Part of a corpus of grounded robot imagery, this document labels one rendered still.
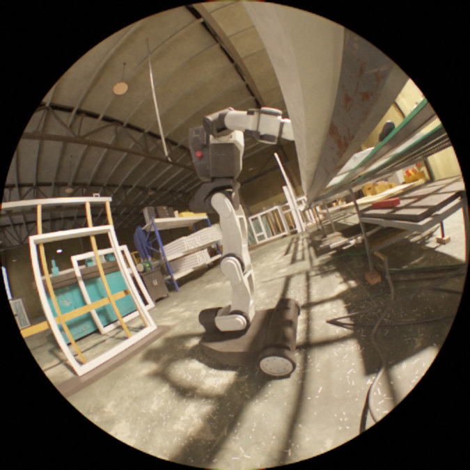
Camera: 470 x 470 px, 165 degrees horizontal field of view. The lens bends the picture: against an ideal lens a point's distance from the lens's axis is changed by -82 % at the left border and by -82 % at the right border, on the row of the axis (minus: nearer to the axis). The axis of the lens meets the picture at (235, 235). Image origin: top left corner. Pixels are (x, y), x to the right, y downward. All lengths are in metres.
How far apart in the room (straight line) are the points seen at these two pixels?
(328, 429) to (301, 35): 0.88
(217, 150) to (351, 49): 0.79
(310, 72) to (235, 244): 0.79
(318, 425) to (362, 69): 0.86
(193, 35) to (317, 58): 7.96
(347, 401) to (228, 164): 1.21
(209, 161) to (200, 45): 7.70
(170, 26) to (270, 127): 7.44
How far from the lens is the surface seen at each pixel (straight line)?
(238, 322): 0.99
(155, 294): 3.82
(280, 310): 1.14
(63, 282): 3.45
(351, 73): 0.17
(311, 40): 0.16
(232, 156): 0.86
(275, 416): 0.84
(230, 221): 0.82
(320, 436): 0.77
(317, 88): 0.20
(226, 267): 0.85
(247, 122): 0.62
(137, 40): 7.86
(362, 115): 0.18
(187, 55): 8.37
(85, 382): 1.83
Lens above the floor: 0.75
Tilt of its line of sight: 1 degrees up
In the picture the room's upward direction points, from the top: 21 degrees counter-clockwise
